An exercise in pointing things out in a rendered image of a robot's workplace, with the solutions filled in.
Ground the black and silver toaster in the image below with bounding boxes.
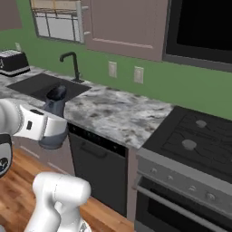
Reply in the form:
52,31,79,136
0,49,32,77

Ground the silver oven door handle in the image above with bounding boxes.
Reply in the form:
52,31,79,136
133,182,232,232

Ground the mauve base cupboard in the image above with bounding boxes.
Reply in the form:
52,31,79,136
11,135,76,177

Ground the mauve wall cupboard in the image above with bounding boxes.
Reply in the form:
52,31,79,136
0,0,23,32

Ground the black sink basin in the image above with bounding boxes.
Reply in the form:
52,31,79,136
5,72,92,102

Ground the silver oven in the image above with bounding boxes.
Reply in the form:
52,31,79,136
133,147,232,232

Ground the black tap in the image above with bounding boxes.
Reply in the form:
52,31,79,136
59,51,85,83

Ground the black dishwasher handle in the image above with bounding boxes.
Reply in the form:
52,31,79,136
78,141,109,160

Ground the mauve wall cupboard door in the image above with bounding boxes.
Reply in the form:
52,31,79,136
84,0,169,63

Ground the black gas hob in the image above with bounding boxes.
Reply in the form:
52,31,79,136
141,105,232,184

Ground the black microwave oven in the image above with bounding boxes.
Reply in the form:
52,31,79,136
162,0,232,73

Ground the dark grey-blue pitcher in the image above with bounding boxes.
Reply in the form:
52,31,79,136
38,84,69,150

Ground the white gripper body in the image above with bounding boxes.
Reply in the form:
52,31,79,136
42,116,69,142

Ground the window with white frame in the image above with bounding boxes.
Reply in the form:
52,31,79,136
29,0,85,44

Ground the silver cupboard door handle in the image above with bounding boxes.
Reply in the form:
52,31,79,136
81,5,91,37

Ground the black dishwasher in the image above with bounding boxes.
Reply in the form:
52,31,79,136
67,122,130,218

